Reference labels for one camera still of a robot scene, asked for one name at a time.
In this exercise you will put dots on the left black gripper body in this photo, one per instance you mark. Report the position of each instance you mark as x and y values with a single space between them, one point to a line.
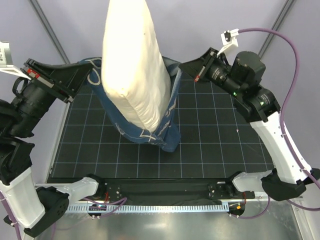
47 81

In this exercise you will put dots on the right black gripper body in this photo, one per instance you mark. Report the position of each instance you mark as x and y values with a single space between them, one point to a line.
203 66

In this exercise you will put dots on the cream white pillow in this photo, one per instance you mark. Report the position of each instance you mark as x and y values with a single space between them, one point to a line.
133 72

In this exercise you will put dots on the dark blue embroidered pillowcase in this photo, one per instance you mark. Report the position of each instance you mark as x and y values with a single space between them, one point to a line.
167 135

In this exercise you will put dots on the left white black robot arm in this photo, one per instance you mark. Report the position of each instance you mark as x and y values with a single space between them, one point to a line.
37 87

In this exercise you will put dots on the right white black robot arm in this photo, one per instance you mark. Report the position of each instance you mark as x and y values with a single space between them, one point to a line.
259 108

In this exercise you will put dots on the black grid mat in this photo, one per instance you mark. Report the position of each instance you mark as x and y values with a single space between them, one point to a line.
215 141

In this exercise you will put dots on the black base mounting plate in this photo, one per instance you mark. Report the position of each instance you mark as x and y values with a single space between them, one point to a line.
174 191

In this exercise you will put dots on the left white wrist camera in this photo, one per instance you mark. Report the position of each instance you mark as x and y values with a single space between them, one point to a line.
6 62

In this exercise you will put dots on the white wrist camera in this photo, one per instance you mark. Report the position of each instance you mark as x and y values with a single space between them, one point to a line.
229 41
6 62

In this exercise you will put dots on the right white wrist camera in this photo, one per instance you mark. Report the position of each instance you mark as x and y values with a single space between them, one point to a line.
229 41

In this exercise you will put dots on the left aluminium corner post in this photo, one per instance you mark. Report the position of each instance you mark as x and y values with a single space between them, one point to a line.
49 30

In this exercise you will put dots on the aluminium corner post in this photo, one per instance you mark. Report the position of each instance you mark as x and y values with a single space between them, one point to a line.
49 30
279 21

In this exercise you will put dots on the right aluminium corner post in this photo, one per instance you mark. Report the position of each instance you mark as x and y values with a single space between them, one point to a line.
279 21

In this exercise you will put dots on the aluminium front rail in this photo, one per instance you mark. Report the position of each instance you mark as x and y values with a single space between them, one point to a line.
274 194

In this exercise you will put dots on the slotted cable duct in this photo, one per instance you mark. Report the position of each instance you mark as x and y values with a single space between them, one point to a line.
124 209

